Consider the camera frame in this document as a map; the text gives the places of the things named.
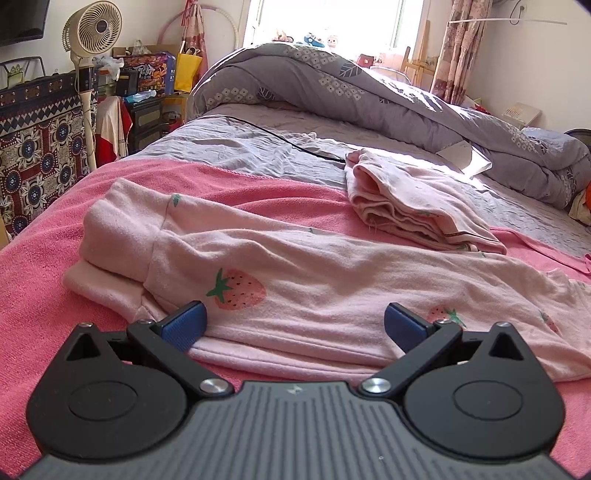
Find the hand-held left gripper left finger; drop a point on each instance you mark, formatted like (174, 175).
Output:
(184, 323)

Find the orange cloth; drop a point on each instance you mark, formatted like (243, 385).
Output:
(588, 196)

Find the black wall television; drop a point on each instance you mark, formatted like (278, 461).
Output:
(21, 21)

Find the pink blanket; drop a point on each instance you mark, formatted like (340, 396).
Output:
(41, 277)

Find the black storage box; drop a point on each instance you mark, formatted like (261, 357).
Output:
(145, 124)

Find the grey bed sheet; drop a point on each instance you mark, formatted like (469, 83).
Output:
(240, 147)

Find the grey floral duvet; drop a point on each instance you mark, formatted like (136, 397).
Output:
(369, 97)

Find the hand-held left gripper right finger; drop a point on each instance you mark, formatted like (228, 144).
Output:
(406, 325)

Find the pink hula hoop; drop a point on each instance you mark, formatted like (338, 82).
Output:
(168, 25)

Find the white rod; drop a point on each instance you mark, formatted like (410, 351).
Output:
(508, 21)

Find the cream standing fan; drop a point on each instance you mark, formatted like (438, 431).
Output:
(92, 27)

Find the white paper sheet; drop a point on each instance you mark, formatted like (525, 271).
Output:
(461, 159)

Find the orange plush toy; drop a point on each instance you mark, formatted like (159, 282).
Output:
(284, 36)

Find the pink strawberry pajama pants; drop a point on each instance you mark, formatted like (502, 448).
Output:
(323, 277)

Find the blue plastic pack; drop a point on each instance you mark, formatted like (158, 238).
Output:
(138, 97)

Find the small red box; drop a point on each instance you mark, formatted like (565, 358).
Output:
(365, 59)

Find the patterned cloth covered cabinet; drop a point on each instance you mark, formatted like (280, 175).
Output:
(37, 161)

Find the folded pale pink garment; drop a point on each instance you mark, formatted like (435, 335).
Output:
(415, 198)

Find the grey pillow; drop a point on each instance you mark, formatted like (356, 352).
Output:
(558, 143)

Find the white plastic bag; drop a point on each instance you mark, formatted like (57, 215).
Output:
(110, 67)

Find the pink floral curtain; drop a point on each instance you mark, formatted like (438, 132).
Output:
(461, 50)
(194, 27)

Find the cream cloth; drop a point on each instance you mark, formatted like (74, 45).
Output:
(581, 212)

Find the colourful printed box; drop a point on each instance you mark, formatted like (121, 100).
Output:
(147, 74)

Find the wooden easel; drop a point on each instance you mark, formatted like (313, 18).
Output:
(418, 60)

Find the red and white cloth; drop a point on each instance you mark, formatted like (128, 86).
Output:
(111, 129)

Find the yellow paper bag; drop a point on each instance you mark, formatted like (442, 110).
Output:
(188, 71)

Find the white doll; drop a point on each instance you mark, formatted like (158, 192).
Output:
(332, 42)

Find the black headboard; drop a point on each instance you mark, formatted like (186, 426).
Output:
(579, 136)

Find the blue plush toy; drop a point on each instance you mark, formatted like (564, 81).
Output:
(313, 39)

